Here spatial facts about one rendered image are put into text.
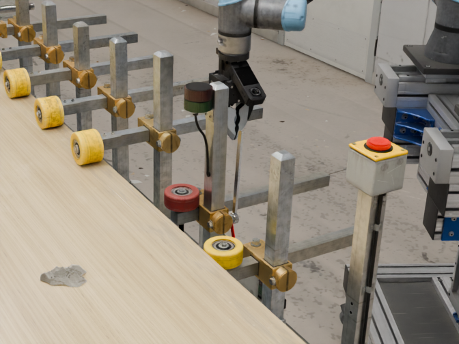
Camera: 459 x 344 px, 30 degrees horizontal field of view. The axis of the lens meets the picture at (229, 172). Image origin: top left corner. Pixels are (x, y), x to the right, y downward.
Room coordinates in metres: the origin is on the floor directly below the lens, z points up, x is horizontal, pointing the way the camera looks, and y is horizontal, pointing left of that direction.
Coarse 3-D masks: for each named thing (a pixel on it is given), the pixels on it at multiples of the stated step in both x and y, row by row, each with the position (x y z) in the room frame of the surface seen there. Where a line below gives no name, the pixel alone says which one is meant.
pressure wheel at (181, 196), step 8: (176, 184) 1.75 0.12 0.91; (184, 184) 1.75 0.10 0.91; (168, 192) 1.71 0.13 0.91; (176, 192) 1.72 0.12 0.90; (184, 192) 1.72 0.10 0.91; (192, 192) 1.71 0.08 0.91; (168, 200) 1.69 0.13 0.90; (176, 200) 1.68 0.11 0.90; (184, 200) 1.68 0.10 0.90; (192, 200) 1.69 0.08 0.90; (168, 208) 1.69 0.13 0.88; (176, 208) 1.68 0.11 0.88; (184, 208) 1.68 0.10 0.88; (192, 208) 1.69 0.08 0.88
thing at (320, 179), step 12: (300, 180) 1.90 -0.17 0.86; (312, 180) 1.90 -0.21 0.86; (324, 180) 1.92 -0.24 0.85; (240, 192) 1.82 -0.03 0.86; (252, 192) 1.82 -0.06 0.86; (264, 192) 1.83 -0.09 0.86; (300, 192) 1.88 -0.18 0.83; (228, 204) 1.77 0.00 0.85; (240, 204) 1.79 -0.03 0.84; (252, 204) 1.81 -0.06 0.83; (180, 216) 1.70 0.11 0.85; (192, 216) 1.72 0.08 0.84
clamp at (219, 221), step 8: (200, 200) 1.75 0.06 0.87; (200, 208) 1.72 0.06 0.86; (224, 208) 1.71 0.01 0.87; (200, 216) 1.72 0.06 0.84; (208, 216) 1.69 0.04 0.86; (216, 216) 1.68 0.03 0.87; (224, 216) 1.69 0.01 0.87; (200, 224) 1.72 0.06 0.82; (208, 224) 1.68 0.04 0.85; (216, 224) 1.67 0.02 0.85; (224, 224) 1.68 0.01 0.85; (216, 232) 1.68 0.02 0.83; (224, 232) 1.69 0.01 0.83
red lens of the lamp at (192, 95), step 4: (184, 88) 1.69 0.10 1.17; (212, 88) 1.70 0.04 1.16; (184, 92) 1.69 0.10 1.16; (188, 92) 1.67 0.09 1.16; (192, 92) 1.67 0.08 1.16; (196, 92) 1.67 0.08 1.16; (200, 92) 1.67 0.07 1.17; (204, 92) 1.67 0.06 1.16; (208, 92) 1.68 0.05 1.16; (184, 96) 1.69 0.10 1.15; (188, 96) 1.67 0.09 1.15; (192, 96) 1.67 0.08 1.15; (196, 96) 1.67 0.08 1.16; (200, 96) 1.67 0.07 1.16; (204, 96) 1.67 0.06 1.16; (208, 96) 1.68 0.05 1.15; (192, 100) 1.67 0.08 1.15; (196, 100) 1.67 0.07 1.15; (200, 100) 1.67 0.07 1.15; (204, 100) 1.67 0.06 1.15
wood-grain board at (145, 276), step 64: (0, 128) 2.05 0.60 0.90; (64, 128) 2.07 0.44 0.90; (0, 192) 1.69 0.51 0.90; (64, 192) 1.70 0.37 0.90; (128, 192) 1.71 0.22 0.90; (0, 256) 1.42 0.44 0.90; (64, 256) 1.43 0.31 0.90; (128, 256) 1.44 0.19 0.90; (192, 256) 1.45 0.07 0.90; (0, 320) 1.21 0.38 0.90; (64, 320) 1.22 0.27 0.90; (128, 320) 1.23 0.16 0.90; (192, 320) 1.24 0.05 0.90; (256, 320) 1.24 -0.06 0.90
